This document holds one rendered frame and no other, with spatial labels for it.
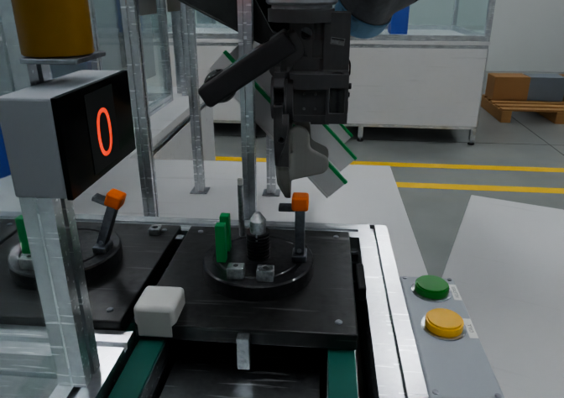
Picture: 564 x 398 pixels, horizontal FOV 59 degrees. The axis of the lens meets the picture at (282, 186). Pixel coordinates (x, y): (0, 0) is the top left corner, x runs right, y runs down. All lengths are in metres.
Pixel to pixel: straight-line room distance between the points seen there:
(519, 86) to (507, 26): 3.36
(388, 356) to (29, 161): 0.37
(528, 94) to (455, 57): 1.85
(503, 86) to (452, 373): 5.73
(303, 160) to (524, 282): 0.49
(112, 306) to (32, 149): 0.29
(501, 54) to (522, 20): 0.61
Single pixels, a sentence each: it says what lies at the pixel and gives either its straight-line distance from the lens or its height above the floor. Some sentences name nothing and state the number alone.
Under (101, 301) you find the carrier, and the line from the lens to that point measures 0.62.
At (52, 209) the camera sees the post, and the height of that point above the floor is 1.14.
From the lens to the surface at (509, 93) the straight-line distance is 6.23.
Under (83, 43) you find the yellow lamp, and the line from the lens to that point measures 0.39.
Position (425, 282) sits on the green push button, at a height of 0.97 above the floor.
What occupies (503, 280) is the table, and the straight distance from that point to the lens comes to 0.91.
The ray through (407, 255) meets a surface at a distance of 0.93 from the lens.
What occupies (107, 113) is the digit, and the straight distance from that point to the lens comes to 0.42.
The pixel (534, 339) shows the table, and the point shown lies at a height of 0.86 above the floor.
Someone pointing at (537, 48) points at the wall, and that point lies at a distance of 9.70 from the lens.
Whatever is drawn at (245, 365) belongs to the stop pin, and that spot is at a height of 0.93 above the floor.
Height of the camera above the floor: 1.30
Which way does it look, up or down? 22 degrees down
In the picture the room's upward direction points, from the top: straight up
